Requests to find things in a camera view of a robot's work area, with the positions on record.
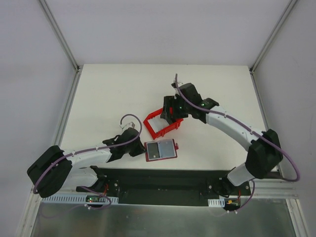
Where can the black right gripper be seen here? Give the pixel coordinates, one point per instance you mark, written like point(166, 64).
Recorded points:
point(168, 108)

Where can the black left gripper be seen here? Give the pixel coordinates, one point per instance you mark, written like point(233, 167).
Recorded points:
point(138, 149)

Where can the red plastic bin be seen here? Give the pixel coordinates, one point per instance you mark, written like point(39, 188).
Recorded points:
point(168, 128)

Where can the red leather card holder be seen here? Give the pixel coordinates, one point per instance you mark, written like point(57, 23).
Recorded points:
point(167, 149)

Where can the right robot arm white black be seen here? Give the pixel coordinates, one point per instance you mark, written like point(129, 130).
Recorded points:
point(262, 156)

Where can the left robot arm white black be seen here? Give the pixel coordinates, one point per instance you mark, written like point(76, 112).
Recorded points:
point(54, 170)

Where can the white card stack in bin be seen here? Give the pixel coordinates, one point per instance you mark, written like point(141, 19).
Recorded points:
point(156, 124)

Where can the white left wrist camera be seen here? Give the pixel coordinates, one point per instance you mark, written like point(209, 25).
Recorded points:
point(127, 125)

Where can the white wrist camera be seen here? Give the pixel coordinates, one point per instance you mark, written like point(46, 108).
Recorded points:
point(175, 85)
point(127, 125)

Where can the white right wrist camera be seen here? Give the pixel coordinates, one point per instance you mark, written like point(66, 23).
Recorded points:
point(175, 85)

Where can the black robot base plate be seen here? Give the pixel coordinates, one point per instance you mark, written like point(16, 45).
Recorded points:
point(166, 187)

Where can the aluminium side rail left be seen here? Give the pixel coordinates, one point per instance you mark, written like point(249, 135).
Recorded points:
point(70, 95)

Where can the aluminium side rail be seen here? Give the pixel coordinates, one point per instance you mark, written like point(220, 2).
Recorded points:
point(276, 173)
point(70, 95)

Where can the aluminium side rail right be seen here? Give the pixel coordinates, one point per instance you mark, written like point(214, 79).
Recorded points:
point(276, 173)

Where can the white slotted cable duct left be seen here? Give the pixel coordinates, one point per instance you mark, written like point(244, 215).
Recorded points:
point(80, 199)

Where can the white slotted cable duct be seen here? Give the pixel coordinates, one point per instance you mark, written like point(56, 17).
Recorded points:
point(80, 199)
point(220, 202)

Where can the white slotted cable duct right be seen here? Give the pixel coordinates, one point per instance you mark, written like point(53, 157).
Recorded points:
point(220, 202)

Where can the aluminium frame post left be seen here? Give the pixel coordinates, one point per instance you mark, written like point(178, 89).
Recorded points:
point(58, 33)

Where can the aluminium frame post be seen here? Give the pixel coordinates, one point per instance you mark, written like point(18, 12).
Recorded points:
point(58, 33)
point(273, 34)

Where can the aluminium frame post right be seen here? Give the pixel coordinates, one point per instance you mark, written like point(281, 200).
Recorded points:
point(273, 34)

